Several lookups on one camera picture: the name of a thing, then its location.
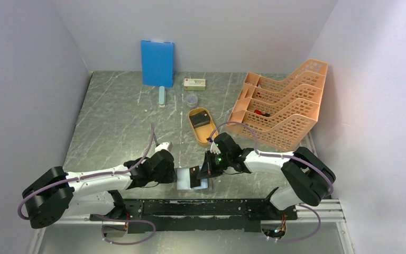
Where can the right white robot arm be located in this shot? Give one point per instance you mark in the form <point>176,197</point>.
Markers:
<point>309,179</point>

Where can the orange plastic file organizer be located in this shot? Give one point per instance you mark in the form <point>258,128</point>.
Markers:
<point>293,105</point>

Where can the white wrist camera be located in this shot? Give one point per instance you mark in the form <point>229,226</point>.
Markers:
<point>164,146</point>
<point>214,148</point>

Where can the red black item in organizer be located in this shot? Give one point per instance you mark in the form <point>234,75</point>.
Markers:
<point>258,112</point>

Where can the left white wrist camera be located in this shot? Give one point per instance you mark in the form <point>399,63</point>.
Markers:
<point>164,146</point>

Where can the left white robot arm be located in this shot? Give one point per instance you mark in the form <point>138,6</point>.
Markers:
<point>58,194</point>

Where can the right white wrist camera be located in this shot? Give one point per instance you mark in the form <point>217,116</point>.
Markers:
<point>214,148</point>

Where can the small white red box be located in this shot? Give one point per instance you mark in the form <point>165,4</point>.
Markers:
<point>194,84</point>

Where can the beige card holder wallet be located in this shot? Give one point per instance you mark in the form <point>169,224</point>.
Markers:
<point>187,180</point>

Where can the yellow oval tray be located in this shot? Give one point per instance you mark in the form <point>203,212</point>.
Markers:
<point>204,132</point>

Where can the blue board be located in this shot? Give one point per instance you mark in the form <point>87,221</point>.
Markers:
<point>157,59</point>

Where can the light blue eraser bar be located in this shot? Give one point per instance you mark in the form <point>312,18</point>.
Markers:
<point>161,100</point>

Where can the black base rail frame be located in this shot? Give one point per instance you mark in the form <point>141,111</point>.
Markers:
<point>201,214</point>

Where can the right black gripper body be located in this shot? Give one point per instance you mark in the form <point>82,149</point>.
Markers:
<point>220,161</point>

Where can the small clear round container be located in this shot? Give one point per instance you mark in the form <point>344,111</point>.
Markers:
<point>191,100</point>

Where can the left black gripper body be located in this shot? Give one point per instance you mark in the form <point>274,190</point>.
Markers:
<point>166,175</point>

